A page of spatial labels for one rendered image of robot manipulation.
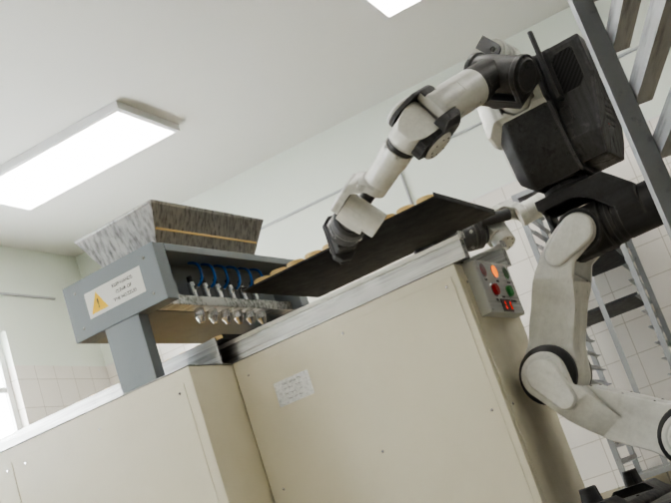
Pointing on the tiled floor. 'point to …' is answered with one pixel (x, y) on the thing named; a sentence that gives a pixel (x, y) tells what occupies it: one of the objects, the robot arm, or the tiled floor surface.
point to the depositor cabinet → (147, 448)
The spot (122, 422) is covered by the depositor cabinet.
